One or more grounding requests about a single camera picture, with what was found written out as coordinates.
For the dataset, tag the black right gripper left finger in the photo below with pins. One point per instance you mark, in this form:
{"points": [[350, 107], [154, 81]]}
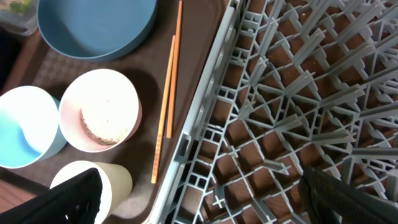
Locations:
{"points": [[76, 200]]}

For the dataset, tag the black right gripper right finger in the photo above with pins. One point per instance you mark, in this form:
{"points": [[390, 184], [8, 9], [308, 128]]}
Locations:
{"points": [[325, 198]]}

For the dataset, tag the cream white cup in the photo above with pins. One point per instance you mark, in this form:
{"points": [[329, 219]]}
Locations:
{"points": [[116, 180]]}

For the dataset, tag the rice pile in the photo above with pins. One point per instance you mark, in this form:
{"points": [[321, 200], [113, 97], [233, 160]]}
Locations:
{"points": [[104, 121]]}

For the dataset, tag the grey dishwasher rack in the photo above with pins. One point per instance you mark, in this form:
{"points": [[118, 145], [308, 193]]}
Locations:
{"points": [[287, 84]]}

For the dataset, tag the clear plastic waste bin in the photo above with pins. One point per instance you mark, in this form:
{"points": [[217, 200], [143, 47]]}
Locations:
{"points": [[19, 16]]}

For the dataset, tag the light blue bowl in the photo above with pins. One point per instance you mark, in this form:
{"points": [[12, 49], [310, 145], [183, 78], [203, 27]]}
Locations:
{"points": [[30, 128]]}

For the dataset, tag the wooden chopstick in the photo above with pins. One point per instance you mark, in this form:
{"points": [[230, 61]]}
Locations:
{"points": [[173, 81], [160, 133]]}

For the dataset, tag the brown serving tray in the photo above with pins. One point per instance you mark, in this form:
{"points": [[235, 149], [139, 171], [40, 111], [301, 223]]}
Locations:
{"points": [[145, 66]]}

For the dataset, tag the dark blue plate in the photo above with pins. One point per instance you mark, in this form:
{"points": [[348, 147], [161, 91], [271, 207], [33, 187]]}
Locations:
{"points": [[98, 30]]}

